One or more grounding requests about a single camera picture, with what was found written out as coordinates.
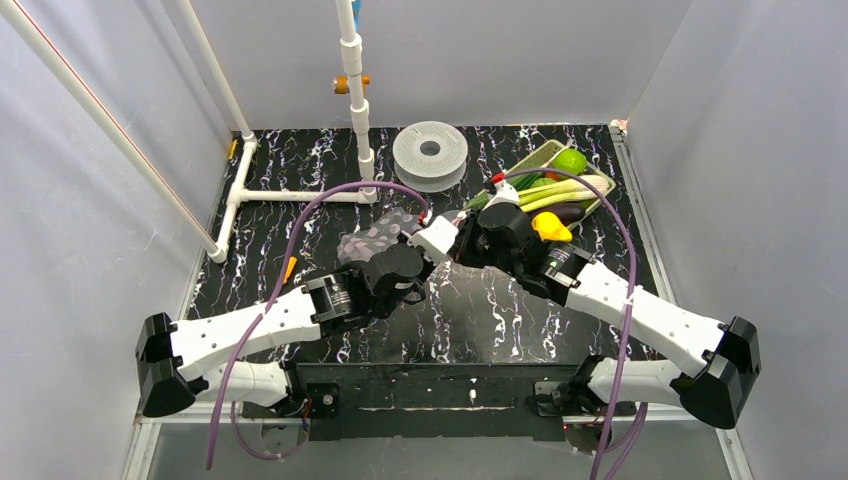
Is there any grey filament spool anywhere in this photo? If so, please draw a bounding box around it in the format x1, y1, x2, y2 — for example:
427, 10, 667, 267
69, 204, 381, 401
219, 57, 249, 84
392, 121, 468, 193

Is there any clear pink zip top bag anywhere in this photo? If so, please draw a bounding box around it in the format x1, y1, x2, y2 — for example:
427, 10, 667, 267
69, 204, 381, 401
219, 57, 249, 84
337, 208, 422, 264

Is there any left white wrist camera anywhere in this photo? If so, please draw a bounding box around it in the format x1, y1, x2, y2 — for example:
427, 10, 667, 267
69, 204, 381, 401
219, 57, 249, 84
407, 216, 459, 264

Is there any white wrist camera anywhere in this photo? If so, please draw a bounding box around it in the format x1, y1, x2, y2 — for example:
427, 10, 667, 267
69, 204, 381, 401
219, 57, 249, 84
482, 180, 520, 210
407, 216, 459, 264

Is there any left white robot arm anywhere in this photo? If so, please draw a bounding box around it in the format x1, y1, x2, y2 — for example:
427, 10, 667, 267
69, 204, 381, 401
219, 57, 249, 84
135, 244, 435, 418

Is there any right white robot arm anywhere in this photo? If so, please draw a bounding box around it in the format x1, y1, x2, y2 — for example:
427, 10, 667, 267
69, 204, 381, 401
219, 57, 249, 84
451, 203, 761, 430

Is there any green perforated plastic basket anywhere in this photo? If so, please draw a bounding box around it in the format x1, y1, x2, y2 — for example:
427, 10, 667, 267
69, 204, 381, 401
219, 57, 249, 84
507, 140, 616, 230

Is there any yellow toy lemon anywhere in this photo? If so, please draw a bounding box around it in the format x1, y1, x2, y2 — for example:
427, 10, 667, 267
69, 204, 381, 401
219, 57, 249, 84
531, 212, 573, 243

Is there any white PVC pipe frame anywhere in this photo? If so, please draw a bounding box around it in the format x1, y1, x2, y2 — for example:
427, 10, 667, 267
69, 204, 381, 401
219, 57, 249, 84
0, 0, 380, 265

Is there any purple toy eggplant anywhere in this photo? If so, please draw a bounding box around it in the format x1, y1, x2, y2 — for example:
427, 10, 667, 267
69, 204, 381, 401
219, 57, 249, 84
539, 203, 586, 224

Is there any green toy apple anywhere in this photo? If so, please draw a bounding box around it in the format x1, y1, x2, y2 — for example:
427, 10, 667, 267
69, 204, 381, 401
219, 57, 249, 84
550, 149, 588, 175

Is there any toy celery stalk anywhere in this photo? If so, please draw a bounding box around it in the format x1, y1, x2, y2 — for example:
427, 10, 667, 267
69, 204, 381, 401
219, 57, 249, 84
519, 175, 611, 212

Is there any orange pipe clamp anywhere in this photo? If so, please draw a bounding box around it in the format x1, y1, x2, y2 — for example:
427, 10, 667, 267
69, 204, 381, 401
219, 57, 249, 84
332, 75, 370, 95

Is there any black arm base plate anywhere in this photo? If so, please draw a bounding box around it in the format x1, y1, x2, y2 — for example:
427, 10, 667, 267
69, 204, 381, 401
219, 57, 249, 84
242, 363, 607, 441

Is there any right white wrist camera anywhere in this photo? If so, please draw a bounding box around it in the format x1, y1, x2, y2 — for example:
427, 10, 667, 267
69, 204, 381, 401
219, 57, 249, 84
482, 180, 520, 210

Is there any green toy okra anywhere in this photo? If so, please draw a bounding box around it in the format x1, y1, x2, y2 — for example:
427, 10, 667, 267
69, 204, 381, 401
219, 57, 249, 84
464, 160, 550, 210

